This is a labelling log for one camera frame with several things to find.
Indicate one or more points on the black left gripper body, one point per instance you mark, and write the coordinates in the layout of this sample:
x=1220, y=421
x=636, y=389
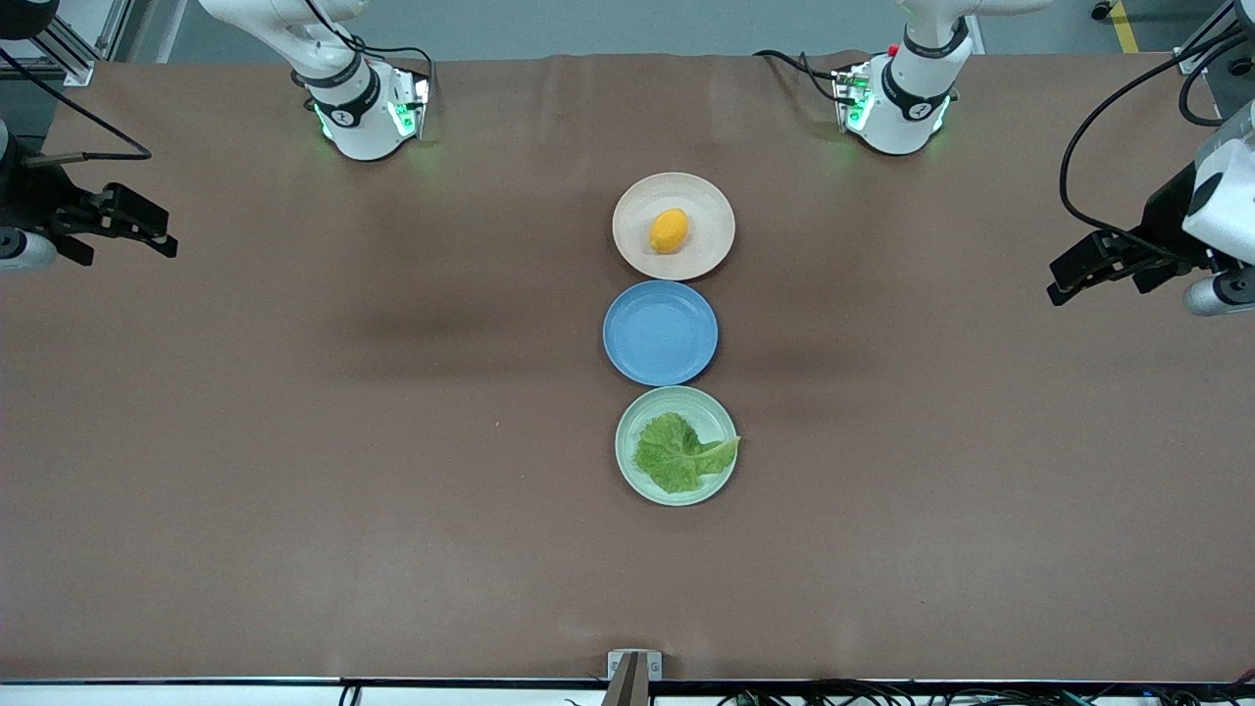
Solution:
x=1166, y=218

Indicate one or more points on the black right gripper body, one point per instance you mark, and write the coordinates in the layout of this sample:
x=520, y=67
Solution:
x=31, y=199

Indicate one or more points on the yellow lemon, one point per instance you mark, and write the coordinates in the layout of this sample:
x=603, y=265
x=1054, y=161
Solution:
x=669, y=230

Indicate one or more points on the green lettuce leaf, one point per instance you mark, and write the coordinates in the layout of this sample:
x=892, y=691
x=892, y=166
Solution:
x=672, y=456

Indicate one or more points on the right arm base connector plate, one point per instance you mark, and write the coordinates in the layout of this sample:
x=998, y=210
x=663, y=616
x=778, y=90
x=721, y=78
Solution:
x=412, y=103

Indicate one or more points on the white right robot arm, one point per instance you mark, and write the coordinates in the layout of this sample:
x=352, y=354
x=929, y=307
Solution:
x=363, y=127

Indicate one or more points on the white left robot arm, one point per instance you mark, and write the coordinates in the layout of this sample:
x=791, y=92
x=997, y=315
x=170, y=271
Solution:
x=907, y=108

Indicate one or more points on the left arm base connector plate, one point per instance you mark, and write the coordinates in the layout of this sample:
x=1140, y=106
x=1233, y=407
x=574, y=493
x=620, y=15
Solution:
x=851, y=98

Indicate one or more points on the black caster wheel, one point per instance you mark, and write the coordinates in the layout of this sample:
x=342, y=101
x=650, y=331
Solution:
x=1103, y=9

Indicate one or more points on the brown table cover sheet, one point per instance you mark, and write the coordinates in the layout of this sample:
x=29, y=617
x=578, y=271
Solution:
x=294, y=441

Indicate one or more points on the beige plate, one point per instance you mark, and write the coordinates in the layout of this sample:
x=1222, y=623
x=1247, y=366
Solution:
x=708, y=211

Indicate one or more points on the light green plate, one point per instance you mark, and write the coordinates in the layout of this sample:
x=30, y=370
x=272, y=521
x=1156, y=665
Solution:
x=686, y=400

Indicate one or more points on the blue plate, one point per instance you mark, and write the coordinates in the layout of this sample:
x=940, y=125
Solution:
x=660, y=333

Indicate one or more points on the black table edge trim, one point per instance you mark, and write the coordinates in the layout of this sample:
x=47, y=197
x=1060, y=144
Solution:
x=196, y=680

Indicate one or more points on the brown support beam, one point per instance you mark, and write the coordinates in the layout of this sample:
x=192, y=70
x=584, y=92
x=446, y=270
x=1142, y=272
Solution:
x=627, y=686

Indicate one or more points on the aluminium frame profile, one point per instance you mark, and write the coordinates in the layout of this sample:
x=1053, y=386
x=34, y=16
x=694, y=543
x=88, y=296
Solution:
x=69, y=54
x=1201, y=49

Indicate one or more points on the silver metal bracket plate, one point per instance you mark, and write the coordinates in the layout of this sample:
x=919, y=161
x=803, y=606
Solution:
x=655, y=665

